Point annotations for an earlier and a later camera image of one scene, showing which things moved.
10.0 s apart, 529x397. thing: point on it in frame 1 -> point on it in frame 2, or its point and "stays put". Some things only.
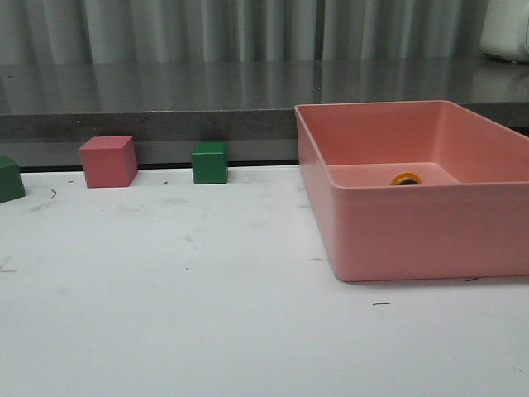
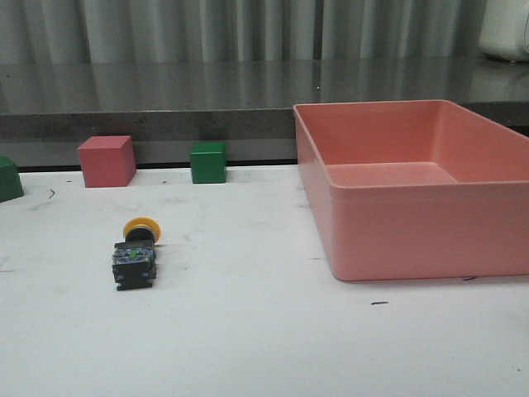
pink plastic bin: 468,219 stays put
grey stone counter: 45,109 stays put
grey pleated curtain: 289,31 stays put
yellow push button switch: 407,178 -> 134,263
